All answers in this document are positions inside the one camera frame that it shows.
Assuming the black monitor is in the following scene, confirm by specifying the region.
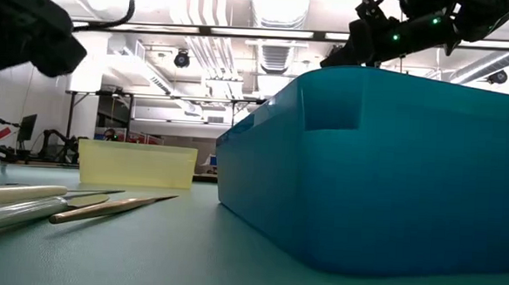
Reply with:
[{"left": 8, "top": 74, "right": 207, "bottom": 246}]
[{"left": 17, "top": 112, "right": 38, "bottom": 144}]

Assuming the green table mat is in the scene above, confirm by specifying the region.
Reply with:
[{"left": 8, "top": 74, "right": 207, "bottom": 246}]
[{"left": 0, "top": 163, "right": 509, "bottom": 285}]

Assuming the yellow-green plastic bin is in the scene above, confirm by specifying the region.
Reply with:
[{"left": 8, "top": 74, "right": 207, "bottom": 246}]
[{"left": 76, "top": 138, "right": 200, "bottom": 191}]

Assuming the black overhead rig bar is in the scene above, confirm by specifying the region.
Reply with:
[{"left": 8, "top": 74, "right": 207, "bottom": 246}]
[{"left": 70, "top": 17, "right": 509, "bottom": 55}]

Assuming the silver table knife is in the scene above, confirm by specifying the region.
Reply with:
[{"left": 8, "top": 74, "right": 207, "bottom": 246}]
[{"left": 0, "top": 188, "right": 111, "bottom": 244}]

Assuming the cream-handled table knife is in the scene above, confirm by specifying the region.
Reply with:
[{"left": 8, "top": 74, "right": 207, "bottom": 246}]
[{"left": 0, "top": 181, "right": 126, "bottom": 215}]

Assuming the black ceiling camera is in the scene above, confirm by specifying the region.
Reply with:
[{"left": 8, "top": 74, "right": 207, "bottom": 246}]
[
  {"left": 173, "top": 49, "right": 192, "bottom": 70},
  {"left": 486, "top": 68, "right": 509, "bottom": 86}
]

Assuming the blue plastic bin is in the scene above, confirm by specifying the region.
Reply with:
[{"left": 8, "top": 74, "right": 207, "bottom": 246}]
[{"left": 208, "top": 58, "right": 509, "bottom": 284}]

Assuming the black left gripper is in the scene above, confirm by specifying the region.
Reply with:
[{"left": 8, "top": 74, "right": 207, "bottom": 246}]
[{"left": 0, "top": 0, "right": 91, "bottom": 143}]

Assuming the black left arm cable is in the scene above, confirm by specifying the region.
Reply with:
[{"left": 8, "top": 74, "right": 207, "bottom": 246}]
[{"left": 71, "top": 0, "right": 137, "bottom": 36}]

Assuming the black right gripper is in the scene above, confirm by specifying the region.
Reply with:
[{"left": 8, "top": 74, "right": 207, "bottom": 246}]
[{"left": 319, "top": 0, "right": 405, "bottom": 73}]

